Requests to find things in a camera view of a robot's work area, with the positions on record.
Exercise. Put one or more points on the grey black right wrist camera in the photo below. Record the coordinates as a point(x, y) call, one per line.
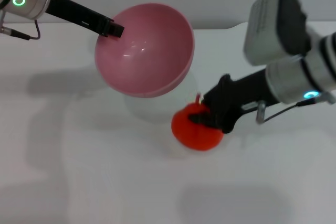
point(275, 24)

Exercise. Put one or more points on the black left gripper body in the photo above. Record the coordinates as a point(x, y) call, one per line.
point(73, 11)

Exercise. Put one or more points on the pink plastic bowl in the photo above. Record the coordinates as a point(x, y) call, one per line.
point(147, 58)

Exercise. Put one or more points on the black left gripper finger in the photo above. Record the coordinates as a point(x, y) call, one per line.
point(113, 30)

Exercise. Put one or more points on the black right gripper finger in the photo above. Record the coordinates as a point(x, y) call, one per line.
point(223, 93)
point(223, 120)

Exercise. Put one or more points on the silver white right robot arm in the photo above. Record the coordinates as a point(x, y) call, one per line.
point(302, 74)

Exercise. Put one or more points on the orange toy fruit with stem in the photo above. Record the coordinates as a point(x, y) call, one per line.
point(194, 136)

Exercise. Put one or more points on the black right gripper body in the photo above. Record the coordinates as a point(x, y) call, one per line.
point(252, 90)

